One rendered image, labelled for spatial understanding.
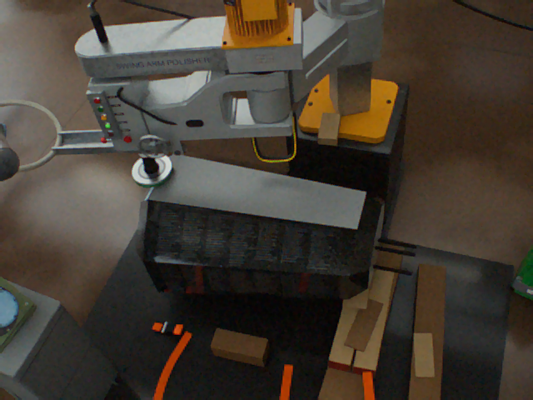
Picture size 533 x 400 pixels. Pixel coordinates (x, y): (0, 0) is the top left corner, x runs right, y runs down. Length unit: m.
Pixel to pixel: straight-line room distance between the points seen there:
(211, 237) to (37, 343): 0.96
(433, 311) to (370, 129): 1.07
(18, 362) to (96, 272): 1.31
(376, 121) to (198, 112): 1.10
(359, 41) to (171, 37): 0.94
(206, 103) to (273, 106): 0.29
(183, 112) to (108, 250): 1.58
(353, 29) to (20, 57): 3.89
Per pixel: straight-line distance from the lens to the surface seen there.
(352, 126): 3.18
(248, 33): 2.26
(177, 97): 2.57
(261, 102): 2.49
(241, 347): 3.17
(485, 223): 3.82
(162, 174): 2.98
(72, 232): 4.09
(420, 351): 3.17
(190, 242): 2.91
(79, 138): 3.05
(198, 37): 2.38
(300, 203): 2.79
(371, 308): 3.13
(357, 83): 3.11
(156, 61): 2.39
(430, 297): 3.34
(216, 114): 2.55
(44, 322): 2.71
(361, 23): 2.79
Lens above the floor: 3.00
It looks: 51 degrees down
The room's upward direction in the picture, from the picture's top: 10 degrees counter-clockwise
